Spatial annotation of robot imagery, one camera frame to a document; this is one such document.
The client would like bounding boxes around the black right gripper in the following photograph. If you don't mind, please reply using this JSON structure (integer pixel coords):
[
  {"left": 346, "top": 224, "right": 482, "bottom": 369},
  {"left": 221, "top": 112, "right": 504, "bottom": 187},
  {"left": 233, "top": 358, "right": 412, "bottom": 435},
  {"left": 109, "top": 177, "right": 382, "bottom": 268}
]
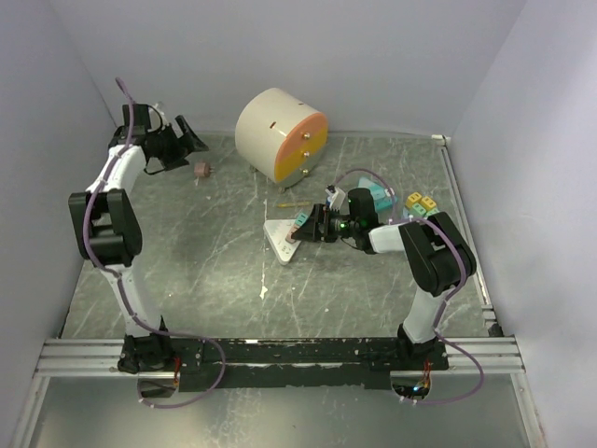
[{"left": 292, "top": 206, "right": 358, "bottom": 245}]

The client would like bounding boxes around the blue round socket board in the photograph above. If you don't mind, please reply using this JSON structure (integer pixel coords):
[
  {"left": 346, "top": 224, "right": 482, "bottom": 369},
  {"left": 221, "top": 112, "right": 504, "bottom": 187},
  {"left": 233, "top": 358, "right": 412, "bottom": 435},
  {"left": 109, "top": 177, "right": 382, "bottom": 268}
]
[{"left": 402, "top": 191, "right": 439, "bottom": 219}]

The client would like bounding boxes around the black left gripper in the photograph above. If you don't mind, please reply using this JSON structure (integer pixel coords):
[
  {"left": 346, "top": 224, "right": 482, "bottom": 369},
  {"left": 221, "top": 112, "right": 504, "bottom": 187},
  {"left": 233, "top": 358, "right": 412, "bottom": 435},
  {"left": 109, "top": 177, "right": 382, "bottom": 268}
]
[{"left": 152, "top": 117, "right": 212, "bottom": 173}]

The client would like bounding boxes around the teal plug block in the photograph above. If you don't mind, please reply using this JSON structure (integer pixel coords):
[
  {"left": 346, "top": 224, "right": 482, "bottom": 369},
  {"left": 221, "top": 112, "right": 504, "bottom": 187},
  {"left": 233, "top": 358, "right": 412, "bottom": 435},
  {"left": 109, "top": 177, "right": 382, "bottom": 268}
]
[{"left": 294, "top": 212, "right": 310, "bottom": 228}]

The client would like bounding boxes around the pink plug block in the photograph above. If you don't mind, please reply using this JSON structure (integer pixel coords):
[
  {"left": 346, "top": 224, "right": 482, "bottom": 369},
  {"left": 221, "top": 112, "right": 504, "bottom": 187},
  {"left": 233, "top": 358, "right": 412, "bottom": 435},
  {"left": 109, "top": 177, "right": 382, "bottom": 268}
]
[
  {"left": 285, "top": 226, "right": 299, "bottom": 244},
  {"left": 194, "top": 161, "right": 215, "bottom": 178}
]

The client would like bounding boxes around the teal triangular socket board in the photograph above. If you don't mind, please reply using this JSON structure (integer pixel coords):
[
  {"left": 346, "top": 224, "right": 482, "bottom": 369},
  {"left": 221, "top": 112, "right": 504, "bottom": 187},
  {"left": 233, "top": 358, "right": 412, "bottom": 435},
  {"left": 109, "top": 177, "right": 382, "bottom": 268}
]
[{"left": 357, "top": 176, "right": 396, "bottom": 213}]

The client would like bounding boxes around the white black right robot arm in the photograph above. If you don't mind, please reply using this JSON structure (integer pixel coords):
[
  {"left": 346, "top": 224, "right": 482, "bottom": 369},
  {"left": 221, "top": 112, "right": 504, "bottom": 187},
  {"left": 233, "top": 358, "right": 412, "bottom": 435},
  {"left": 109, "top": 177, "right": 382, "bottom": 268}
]
[{"left": 287, "top": 188, "right": 477, "bottom": 371}]

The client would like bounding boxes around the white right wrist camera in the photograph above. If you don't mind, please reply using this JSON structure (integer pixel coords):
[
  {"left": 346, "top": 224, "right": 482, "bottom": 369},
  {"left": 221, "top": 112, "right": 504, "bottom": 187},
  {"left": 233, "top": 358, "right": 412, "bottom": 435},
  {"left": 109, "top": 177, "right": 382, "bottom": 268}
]
[{"left": 326, "top": 185, "right": 346, "bottom": 212}]

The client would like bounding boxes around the yellow marker pen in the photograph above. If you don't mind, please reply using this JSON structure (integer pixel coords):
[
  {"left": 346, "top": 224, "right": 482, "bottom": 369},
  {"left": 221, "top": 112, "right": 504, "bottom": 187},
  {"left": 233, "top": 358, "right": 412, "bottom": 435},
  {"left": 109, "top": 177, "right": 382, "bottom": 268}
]
[{"left": 276, "top": 201, "right": 311, "bottom": 208}]

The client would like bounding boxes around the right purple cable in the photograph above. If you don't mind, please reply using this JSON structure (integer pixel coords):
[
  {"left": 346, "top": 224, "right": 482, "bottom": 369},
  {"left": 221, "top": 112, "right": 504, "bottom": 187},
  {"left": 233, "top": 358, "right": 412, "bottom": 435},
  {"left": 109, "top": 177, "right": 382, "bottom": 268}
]
[{"left": 333, "top": 168, "right": 486, "bottom": 407}]

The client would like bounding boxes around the round beige drawer cabinet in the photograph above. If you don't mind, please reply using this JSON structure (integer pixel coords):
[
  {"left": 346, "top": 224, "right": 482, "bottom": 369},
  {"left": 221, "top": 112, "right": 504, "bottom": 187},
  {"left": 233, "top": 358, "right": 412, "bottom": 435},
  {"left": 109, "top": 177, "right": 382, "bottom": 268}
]
[{"left": 234, "top": 88, "right": 329, "bottom": 189}]

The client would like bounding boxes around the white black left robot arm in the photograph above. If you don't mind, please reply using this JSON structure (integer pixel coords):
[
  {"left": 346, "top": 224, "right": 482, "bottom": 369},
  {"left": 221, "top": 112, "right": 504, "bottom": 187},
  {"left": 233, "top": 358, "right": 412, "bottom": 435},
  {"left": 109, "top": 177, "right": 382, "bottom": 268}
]
[{"left": 68, "top": 103, "right": 208, "bottom": 373}]

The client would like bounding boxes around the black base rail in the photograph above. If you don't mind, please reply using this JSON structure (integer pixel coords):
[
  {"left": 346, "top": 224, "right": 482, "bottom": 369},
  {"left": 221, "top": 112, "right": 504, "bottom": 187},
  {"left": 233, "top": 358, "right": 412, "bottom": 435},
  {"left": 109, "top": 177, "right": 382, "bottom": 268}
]
[{"left": 118, "top": 335, "right": 451, "bottom": 393}]

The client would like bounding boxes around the white triangular socket board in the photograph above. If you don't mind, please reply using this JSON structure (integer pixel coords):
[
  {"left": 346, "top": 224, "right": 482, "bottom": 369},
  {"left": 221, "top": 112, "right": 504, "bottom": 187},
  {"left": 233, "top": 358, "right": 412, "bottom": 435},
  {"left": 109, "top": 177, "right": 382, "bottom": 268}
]
[{"left": 263, "top": 217, "right": 301, "bottom": 265}]

